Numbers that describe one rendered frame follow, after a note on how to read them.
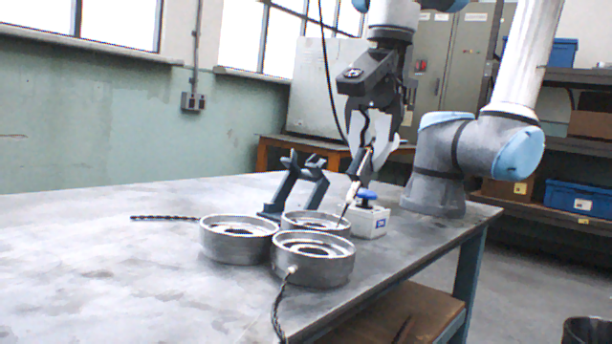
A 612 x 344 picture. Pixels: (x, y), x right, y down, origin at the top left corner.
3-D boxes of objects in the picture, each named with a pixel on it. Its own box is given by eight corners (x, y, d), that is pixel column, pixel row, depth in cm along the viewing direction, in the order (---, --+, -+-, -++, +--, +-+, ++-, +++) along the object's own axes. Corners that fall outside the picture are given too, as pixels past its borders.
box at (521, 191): (538, 206, 365) (549, 159, 360) (472, 194, 387) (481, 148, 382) (540, 201, 400) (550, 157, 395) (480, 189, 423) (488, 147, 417)
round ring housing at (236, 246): (179, 251, 62) (182, 221, 61) (228, 236, 71) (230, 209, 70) (247, 273, 57) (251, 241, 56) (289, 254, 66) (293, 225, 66)
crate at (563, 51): (573, 75, 384) (579, 47, 381) (572, 69, 351) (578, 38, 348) (504, 70, 409) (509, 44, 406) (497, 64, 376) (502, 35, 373)
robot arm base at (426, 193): (412, 199, 123) (419, 161, 121) (471, 213, 115) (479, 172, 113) (389, 205, 110) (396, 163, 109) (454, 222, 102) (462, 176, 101)
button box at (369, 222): (370, 240, 79) (374, 211, 78) (333, 229, 82) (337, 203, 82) (389, 232, 85) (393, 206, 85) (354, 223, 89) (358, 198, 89)
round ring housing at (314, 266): (294, 253, 67) (297, 225, 66) (363, 274, 62) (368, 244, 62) (251, 272, 58) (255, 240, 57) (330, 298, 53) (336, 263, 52)
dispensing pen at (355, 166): (321, 221, 69) (366, 128, 75) (332, 233, 72) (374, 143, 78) (334, 225, 68) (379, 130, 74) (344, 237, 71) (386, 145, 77)
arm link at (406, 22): (408, -3, 67) (358, -2, 72) (403, 30, 68) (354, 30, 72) (427, 10, 73) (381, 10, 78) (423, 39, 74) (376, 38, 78)
